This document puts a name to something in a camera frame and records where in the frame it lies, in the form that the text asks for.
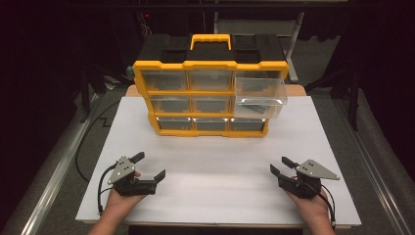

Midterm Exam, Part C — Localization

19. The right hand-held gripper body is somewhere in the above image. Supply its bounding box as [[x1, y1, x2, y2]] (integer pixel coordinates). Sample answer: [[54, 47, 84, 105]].
[[276, 159, 342, 200]]

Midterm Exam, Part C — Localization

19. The black stand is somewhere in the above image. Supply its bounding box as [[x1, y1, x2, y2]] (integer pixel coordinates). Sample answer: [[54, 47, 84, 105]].
[[79, 61, 133, 124], [304, 63, 362, 132]]

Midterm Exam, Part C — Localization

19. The grey metal stand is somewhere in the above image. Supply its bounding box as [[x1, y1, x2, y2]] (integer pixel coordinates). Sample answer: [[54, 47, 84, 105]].
[[212, 11, 306, 84]]

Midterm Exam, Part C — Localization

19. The black floor cable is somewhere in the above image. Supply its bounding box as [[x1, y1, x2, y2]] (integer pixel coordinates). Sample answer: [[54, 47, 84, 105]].
[[74, 100, 122, 184]]

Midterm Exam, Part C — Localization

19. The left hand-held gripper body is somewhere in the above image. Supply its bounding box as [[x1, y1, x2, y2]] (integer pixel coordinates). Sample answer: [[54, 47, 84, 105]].
[[107, 155, 159, 198]]

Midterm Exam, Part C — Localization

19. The person's left hand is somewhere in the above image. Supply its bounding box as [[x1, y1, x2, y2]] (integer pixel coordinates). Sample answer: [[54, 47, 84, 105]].
[[104, 171, 149, 219]]

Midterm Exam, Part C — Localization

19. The person's right hand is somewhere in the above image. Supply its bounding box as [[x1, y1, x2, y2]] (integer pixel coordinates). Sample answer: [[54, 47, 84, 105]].
[[284, 188, 335, 227]]

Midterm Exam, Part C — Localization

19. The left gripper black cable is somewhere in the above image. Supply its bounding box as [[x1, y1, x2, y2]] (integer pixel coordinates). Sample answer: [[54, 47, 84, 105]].
[[96, 162, 119, 215]]

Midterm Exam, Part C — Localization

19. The grid of clear drawers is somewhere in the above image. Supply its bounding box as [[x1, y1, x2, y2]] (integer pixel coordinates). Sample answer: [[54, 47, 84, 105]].
[[141, 69, 267, 132]]

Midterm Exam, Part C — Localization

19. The white board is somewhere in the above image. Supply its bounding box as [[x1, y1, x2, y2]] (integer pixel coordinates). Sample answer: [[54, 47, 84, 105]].
[[74, 95, 362, 227]]

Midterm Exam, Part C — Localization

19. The aluminium floor rail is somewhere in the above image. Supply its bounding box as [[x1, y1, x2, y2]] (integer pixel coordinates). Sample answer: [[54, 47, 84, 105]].
[[332, 97, 413, 235], [19, 93, 103, 235]]

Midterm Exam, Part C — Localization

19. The yellow black organizer cabinet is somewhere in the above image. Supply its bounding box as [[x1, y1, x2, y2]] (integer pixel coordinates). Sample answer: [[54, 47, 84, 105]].
[[132, 33, 291, 139]]

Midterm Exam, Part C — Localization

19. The clear plastic organizer drawer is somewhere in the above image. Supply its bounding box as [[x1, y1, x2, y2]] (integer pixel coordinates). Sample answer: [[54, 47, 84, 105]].
[[232, 70, 289, 120]]

